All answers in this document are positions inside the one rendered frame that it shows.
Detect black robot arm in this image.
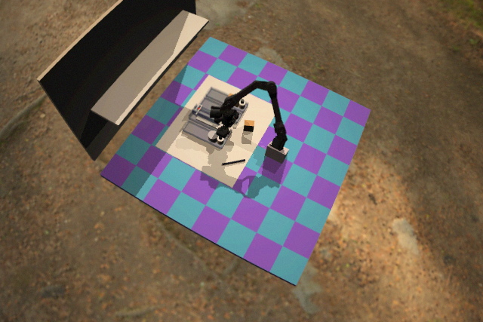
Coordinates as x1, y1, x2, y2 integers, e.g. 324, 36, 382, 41
210, 81, 288, 151

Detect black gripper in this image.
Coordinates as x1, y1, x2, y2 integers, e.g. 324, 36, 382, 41
216, 112, 239, 138

